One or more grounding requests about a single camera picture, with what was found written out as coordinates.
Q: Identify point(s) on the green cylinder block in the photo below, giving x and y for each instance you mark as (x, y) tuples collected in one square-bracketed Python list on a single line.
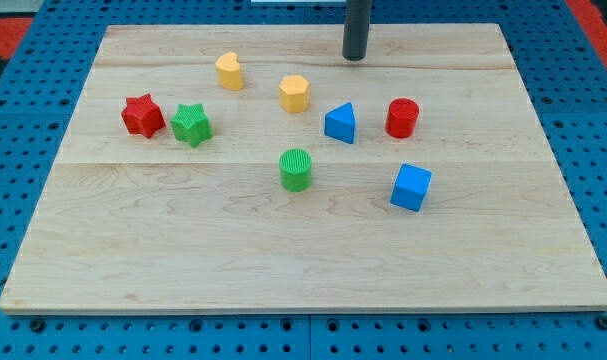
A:
[(295, 166)]

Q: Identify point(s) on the blue triangle block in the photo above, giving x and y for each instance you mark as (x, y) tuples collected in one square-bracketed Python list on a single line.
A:
[(340, 123)]

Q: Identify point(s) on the yellow hexagon block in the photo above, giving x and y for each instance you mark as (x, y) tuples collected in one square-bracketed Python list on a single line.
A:
[(294, 93)]

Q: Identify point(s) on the light wooden board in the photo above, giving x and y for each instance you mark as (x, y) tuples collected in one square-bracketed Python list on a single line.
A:
[(131, 225)]

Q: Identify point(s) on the blue cube block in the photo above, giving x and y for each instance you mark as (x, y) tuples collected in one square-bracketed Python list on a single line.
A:
[(410, 187)]

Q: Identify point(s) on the red cylinder block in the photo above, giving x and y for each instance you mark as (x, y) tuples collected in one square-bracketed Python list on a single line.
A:
[(402, 117)]

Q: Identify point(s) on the green star block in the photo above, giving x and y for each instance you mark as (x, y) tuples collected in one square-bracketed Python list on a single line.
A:
[(191, 125)]

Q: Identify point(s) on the yellow heart block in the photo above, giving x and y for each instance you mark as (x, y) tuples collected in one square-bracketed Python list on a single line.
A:
[(229, 71)]

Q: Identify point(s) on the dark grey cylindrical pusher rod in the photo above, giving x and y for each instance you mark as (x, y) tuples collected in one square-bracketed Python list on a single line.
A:
[(356, 29)]

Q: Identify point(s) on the red star block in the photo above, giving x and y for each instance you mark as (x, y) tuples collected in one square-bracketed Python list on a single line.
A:
[(142, 116)]

